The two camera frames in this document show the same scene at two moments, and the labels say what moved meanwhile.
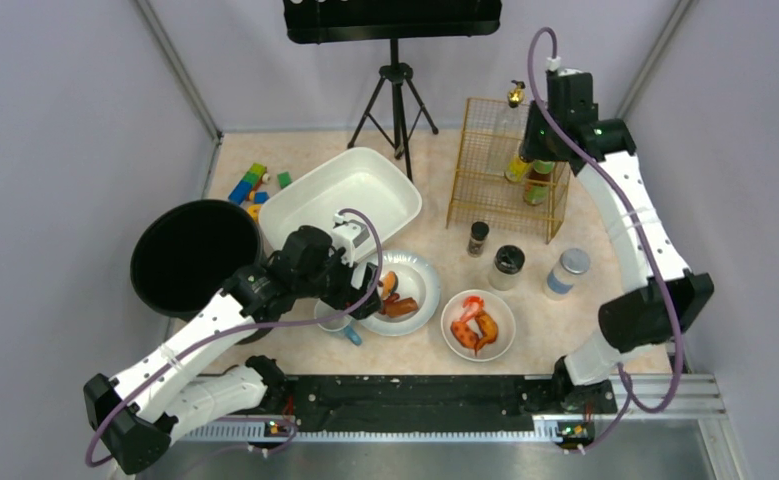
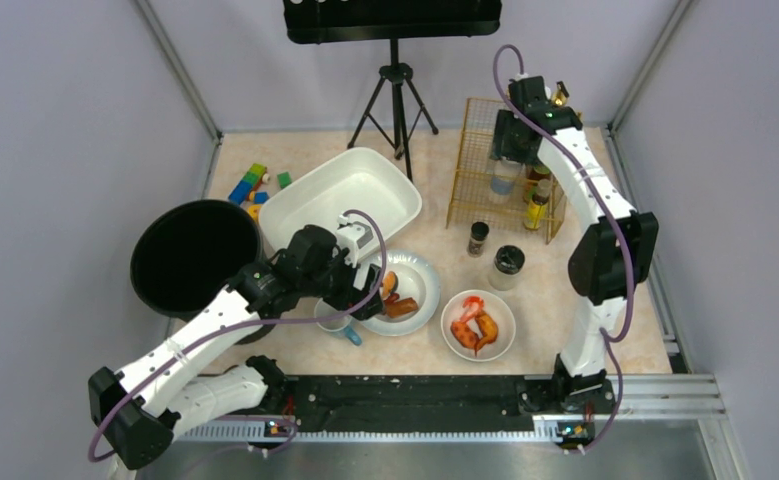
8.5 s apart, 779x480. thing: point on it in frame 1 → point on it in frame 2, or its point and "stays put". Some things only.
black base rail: (429, 403) stays put
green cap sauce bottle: (539, 170) stays put
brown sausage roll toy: (390, 306) stays put
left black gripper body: (364, 294) stays put
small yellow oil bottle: (517, 169) → (537, 209)
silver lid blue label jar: (562, 275) → (505, 177)
